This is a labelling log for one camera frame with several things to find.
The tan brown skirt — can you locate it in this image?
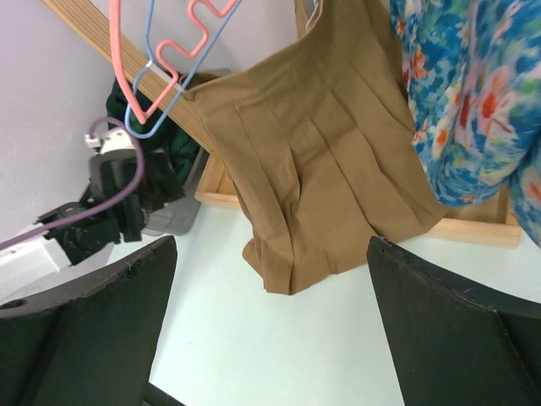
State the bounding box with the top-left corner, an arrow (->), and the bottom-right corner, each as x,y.
185,1 -> 447,294

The wooden clothes rack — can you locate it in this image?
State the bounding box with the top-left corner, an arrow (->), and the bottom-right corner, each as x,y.
50,1 -> 521,261

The grey plastic bin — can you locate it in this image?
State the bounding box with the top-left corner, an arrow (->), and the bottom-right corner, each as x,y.
143,147 -> 210,237

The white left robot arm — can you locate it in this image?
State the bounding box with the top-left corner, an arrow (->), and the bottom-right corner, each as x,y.
1,148 -> 145,299

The blue floral garment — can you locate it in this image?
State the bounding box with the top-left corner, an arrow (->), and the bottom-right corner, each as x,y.
390,1 -> 540,242

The pink plastic hanger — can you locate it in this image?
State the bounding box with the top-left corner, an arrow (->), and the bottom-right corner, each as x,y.
108,0 -> 244,124

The light blue wire hanger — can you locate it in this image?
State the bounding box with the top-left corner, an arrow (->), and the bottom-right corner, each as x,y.
121,1 -> 241,140

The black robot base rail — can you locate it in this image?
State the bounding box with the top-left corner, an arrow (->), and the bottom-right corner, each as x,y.
143,382 -> 185,406

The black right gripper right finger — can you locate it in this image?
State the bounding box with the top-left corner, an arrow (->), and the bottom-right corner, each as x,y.
367,237 -> 540,405

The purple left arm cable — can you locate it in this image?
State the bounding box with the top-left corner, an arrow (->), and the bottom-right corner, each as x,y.
0,117 -> 146,254

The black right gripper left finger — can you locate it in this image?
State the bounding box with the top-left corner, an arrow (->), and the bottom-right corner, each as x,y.
1,236 -> 177,405

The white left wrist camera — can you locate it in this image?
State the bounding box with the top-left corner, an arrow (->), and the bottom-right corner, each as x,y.
84,127 -> 135,156

